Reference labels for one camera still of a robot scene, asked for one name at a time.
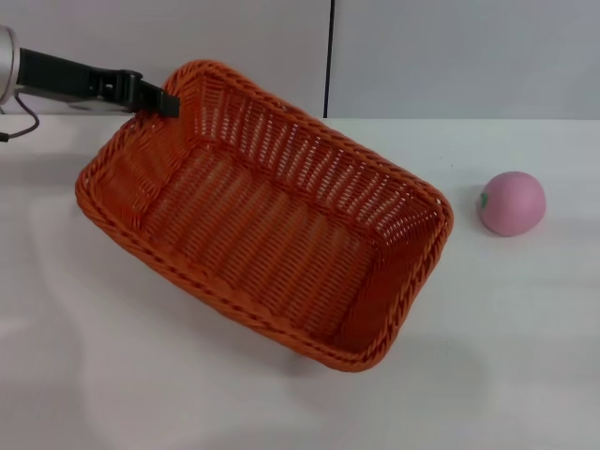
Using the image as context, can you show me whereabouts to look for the pink peach toy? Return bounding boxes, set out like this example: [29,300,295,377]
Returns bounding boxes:
[476,171,548,238]

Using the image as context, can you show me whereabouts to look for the orange woven rectangular basket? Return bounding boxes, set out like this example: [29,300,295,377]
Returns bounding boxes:
[74,59,456,374]

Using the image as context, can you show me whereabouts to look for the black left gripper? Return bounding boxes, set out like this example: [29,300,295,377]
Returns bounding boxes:
[17,46,182,120]

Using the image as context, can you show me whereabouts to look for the thin dark cable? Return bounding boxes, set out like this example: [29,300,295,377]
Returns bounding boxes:
[0,93,41,144]

